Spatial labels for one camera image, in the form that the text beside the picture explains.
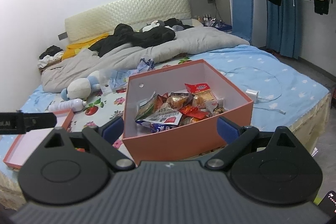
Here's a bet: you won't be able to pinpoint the crumpled blue plastic bag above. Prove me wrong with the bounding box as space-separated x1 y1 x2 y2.
99 56 155 95

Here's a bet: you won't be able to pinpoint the yellow pillow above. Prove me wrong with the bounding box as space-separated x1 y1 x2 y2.
62 33 109 61

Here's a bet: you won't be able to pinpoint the pink cardboard box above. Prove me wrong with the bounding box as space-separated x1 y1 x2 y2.
122 60 253 163

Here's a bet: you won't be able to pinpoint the dark orange snack packet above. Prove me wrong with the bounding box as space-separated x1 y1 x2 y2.
166 92 194 110

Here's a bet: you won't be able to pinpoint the blue padded chair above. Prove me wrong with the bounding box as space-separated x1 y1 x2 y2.
232 0 253 43

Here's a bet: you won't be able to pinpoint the white blue plush toy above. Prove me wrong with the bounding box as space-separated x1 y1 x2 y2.
60 71 101 101

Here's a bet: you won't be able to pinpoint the blue curtain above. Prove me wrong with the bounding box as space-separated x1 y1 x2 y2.
266 0 302 59

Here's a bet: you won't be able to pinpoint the grey duvet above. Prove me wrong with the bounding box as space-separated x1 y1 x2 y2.
41 27 249 93

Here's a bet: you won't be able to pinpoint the pink box lid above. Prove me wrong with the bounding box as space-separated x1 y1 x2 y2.
3 110 74 169

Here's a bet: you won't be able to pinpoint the blue white snack packet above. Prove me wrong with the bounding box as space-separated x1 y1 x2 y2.
136 120 177 133

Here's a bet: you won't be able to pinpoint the green yellow snack packet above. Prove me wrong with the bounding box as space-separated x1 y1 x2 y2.
135 92 158 121

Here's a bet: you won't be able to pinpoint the black clothing pile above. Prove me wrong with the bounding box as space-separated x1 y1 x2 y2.
88 18 193 57

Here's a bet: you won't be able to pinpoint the white plastic bottle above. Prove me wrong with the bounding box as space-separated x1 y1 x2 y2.
48 98 87 113

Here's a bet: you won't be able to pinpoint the grey brown snack packet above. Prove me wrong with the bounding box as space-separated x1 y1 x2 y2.
205 98 227 116

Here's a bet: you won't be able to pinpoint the clothes on bedside table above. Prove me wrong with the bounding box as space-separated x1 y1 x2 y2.
38 45 64 69

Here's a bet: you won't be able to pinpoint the red foil snack packet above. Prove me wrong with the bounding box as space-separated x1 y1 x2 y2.
179 105 209 120

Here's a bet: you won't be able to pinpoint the white barcode snack packet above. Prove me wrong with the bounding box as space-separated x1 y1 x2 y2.
143 107 182 125

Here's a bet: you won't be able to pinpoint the cream quilted headboard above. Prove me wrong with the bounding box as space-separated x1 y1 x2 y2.
65 0 191 44

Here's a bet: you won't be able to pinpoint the yellow red-bordered snack packet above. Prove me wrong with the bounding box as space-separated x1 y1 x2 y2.
185 83 216 109

